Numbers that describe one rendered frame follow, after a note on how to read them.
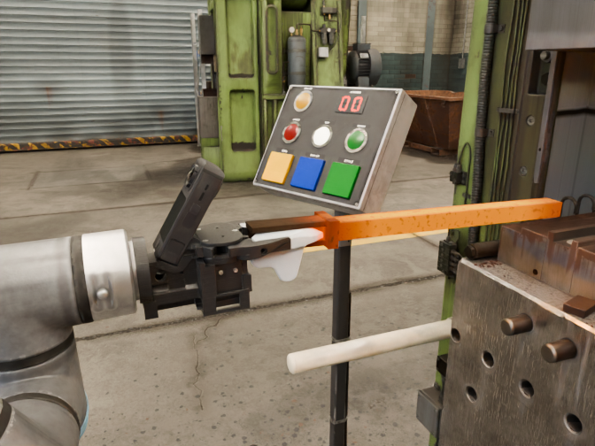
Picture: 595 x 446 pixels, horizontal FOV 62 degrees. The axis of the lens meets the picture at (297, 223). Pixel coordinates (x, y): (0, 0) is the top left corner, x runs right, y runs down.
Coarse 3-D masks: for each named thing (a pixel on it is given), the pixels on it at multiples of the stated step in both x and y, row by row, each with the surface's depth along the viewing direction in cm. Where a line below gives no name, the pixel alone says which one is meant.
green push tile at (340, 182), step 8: (336, 168) 109; (344, 168) 108; (352, 168) 106; (360, 168) 106; (328, 176) 110; (336, 176) 109; (344, 176) 107; (352, 176) 106; (328, 184) 109; (336, 184) 108; (344, 184) 107; (352, 184) 105; (328, 192) 109; (336, 192) 107; (344, 192) 106
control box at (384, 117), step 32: (288, 96) 127; (320, 96) 120; (352, 96) 113; (384, 96) 108; (352, 128) 111; (384, 128) 105; (352, 160) 108; (384, 160) 106; (288, 192) 117; (320, 192) 111; (352, 192) 106; (384, 192) 109
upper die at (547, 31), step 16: (544, 0) 73; (560, 0) 71; (576, 0) 68; (592, 0) 66; (544, 16) 74; (560, 16) 71; (576, 16) 69; (592, 16) 67; (528, 32) 77; (544, 32) 74; (560, 32) 71; (576, 32) 69; (592, 32) 67; (528, 48) 77; (544, 48) 74; (560, 48) 72; (576, 48) 69; (592, 48) 68
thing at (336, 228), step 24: (312, 216) 59; (336, 216) 61; (360, 216) 61; (384, 216) 61; (408, 216) 62; (432, 216) 63; (456, 216) 64; (480, 216) 66; (504, 216) 67; (528, 216) 69; (552, 216) 71; (336, 240) 58
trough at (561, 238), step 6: (582, 228) 78; (588, 228) 79; (594, 228) 79; (558, 234) 77; (564, 234) 77; (570, 234) 78; (576, 234) 78; (582, 234) 79; (588, 234) 79; (594, 234) 80; (558, 240) 77; (564, 240) 77; (570, 246) 75
